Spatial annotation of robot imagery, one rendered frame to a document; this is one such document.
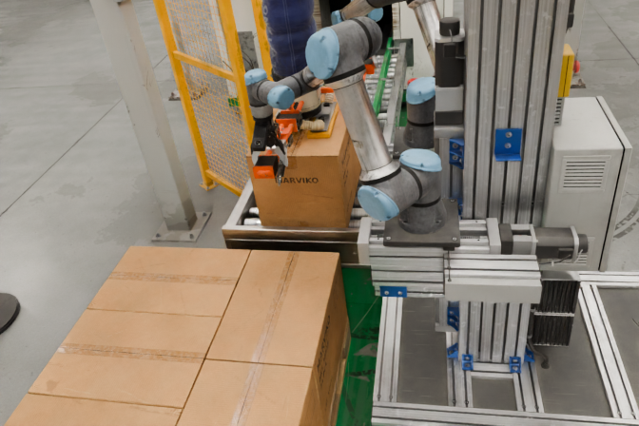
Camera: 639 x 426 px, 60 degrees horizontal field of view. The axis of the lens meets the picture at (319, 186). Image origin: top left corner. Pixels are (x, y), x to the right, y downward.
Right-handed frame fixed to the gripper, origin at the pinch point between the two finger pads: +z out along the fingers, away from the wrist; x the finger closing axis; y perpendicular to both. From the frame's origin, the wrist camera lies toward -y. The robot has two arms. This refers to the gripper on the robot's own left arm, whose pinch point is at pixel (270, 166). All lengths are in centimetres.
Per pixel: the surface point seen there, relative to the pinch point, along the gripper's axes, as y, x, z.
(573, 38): 300, -170, 70
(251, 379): -51, 4, 53
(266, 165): -3.4, 0.2, -2.4
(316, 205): 28.9, -7.2, 38.7
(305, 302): -15, -9, 53
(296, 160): 29.0, -1.5, 15.2
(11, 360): -10, 152, 109
